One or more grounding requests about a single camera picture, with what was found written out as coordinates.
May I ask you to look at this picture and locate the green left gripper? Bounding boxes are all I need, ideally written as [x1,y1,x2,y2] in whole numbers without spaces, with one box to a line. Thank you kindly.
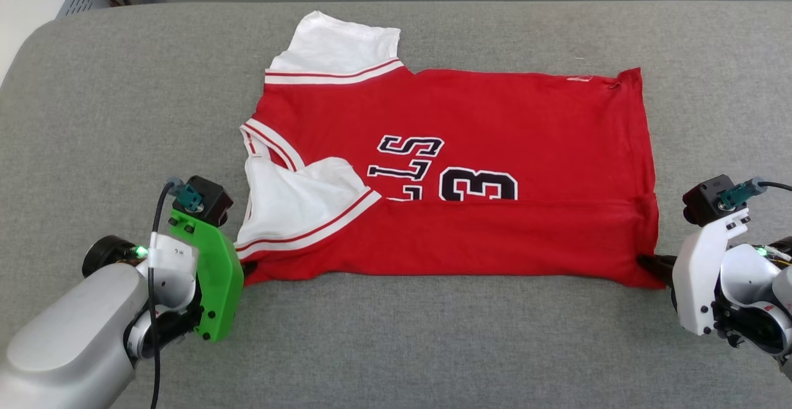
[168,208,259,343]

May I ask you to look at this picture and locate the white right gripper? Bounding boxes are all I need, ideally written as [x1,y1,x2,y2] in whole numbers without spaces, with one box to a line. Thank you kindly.
[637,208,752,336]

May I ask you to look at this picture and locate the red and white jersey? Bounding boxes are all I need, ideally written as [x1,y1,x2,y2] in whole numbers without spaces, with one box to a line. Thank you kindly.
[235,11,666,290]

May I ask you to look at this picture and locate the grey sofa cushion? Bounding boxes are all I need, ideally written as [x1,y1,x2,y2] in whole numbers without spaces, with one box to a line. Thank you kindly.
[0,1,792,409]

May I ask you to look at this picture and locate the white equipment case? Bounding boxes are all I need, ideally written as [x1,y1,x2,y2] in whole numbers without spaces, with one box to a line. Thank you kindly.
[0,0,165,85]

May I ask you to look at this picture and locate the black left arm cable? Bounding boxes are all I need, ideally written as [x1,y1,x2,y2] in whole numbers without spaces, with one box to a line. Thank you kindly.
[147,178,206,409]

